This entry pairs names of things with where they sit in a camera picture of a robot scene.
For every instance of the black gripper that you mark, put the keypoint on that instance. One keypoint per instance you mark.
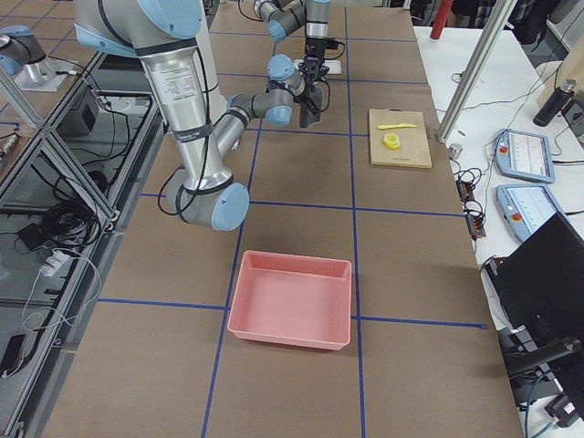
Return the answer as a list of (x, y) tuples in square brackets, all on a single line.
[(307, 101), (315, 46)]

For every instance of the dark grey cloth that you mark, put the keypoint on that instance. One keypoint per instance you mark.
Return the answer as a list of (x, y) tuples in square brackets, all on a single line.
[(307, 118)]

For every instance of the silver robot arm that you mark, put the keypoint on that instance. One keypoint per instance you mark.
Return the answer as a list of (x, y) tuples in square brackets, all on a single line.
[(284, 18), (165, 36)]

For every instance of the black water bottle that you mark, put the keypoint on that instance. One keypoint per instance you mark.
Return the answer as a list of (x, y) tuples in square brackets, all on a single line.
[(556, 102)]

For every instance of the white rectangular tray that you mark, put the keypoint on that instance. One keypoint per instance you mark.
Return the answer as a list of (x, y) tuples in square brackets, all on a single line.
[(333, 66)]

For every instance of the yellow plastic knife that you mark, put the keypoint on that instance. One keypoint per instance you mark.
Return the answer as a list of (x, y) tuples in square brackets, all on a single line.
[(396, 126)]

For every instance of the bamboo cutting board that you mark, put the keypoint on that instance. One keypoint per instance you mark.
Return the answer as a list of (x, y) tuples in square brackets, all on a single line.
[(414, 151)]

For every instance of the red cylinder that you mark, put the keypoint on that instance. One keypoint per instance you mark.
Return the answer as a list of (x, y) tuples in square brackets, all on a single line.
[(441, 18)]

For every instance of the pink plastic bin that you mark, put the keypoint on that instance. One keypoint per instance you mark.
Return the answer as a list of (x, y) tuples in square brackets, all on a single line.
[(294, 300)]

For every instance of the upper teach pendant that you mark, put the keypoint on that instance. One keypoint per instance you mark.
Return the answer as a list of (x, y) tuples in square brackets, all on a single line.
[(524, 155)]

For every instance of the teach pendant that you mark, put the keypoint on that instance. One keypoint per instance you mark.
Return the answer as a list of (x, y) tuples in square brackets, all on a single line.
[(526, 207), (524, 155)]

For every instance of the lower teach pendant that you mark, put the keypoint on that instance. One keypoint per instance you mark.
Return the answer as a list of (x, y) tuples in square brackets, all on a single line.
[(526, 207)]

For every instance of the black monitor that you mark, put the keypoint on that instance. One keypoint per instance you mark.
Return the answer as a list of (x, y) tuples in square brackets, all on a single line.
[(540, 285)]

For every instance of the aluminium frame post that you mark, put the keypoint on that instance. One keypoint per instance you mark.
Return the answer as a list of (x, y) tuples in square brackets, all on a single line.
[(486, 43)]

